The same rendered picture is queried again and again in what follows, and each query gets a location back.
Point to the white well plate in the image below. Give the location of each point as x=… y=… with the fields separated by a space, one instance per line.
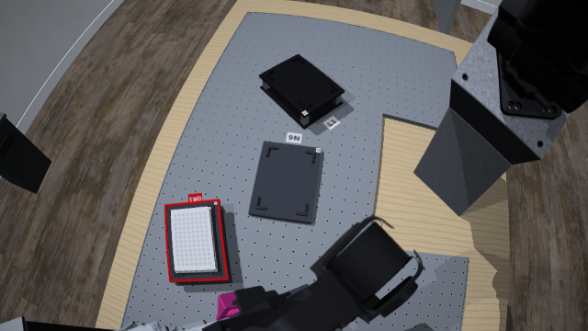
x=193 y=240

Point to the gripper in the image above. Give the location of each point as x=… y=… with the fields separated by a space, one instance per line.
x=227 y=301

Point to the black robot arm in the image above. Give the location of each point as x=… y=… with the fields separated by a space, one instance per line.
x=558 y=31

